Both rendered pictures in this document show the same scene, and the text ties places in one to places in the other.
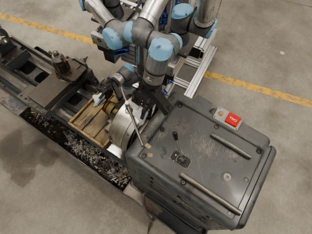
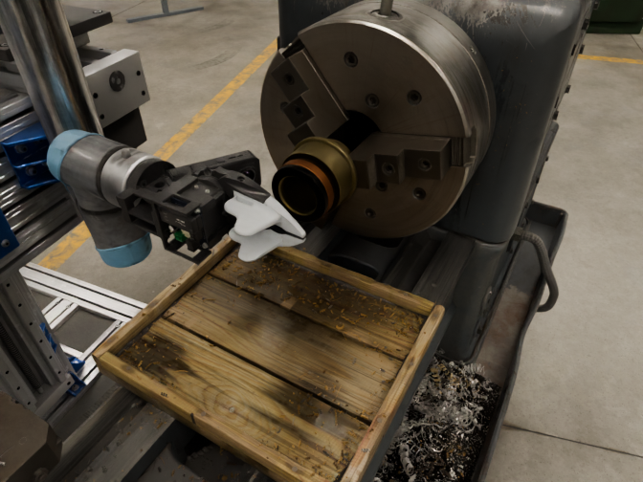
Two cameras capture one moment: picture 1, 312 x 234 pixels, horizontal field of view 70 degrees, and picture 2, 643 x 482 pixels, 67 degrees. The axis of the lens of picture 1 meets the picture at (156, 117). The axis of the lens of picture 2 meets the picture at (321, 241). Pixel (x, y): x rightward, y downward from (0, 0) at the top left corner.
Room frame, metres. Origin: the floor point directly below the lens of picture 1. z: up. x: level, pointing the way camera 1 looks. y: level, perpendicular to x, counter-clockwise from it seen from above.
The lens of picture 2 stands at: (0.61, 0.76, 1.40)
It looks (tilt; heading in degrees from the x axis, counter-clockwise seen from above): 40 degrees down; 270
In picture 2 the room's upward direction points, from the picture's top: straight up
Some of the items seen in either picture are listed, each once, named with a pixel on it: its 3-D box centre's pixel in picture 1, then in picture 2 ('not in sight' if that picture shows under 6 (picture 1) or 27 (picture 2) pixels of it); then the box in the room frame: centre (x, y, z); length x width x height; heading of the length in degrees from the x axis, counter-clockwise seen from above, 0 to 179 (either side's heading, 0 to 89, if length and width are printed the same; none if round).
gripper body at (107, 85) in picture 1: (108, 87); (183, 205); (0.77, 0.31, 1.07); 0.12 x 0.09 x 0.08; 149
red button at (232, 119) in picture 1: (232, 120); not in sight; (0.52, -0.37, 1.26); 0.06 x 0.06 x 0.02; 60
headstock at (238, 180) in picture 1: (195, 160); (447, 55); (0.36, -0.23, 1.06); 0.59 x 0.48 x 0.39; 60
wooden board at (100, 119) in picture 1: (103, 115); (277, 338); (0.67, 0.35, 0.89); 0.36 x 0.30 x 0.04; 150
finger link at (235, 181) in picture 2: (104, 94); (235, 193); (0.71, 0.32, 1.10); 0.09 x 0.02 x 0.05; 149
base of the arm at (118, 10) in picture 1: (112, 7); not in sight; (1.33, 0.35, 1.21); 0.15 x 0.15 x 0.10
